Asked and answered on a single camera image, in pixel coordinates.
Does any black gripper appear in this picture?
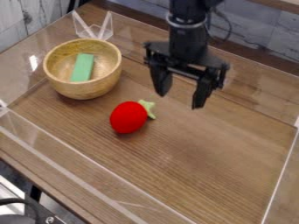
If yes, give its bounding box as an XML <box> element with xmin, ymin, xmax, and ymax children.
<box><xmin>144</xmin><ymin>26</ymin><xmax>230</xmax><ymax>109</ymax></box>

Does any red plush strawberry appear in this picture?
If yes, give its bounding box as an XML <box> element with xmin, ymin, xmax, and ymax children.
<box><xmin>109</xmin><ymin>100</ymin><xmax>155</xmax><ymax>134</ymax></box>

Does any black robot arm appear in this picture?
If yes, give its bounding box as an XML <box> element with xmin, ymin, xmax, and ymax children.
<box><xmin>144</xmin><ymin>0</ymin><xmax>230</xmax><ymax>109</ymax></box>

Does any green rectangular block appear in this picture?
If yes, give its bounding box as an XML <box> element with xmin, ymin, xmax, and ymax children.
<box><xmin>69</xmin><ymin>53</ymin><xmax>95</xmax><ymax>82</ymax></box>

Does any clear acrylic stand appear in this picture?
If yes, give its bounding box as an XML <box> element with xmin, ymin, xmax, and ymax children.
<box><xmin>71</xmin><ymin>11</ymin><xmax>113</xmax><ymax>40</ymax></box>

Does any wooden bowl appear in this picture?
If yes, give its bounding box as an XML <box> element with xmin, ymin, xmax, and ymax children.
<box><xmin>43</xmin><ymin>38</ymin><xmax>121</xmax><ymax>100</ymax></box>

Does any black equipment under table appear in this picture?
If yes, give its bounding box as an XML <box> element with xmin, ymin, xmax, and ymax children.
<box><xmin>0</xmin><ymin>185</ymin><xmax>67</xmax><ymax>224</ymax></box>

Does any black cable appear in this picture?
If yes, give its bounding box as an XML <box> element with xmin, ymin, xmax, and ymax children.
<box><xmin>208</xmin><ymin>7</ymin><xmax>235</xmax><ymax>45</ymax></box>

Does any clear acrylic tray wall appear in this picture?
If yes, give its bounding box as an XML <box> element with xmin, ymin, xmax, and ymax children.
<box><xmin>0</xmin><ymin>105</ymin><xmax>196</xmax><ymax>224</ymax></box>

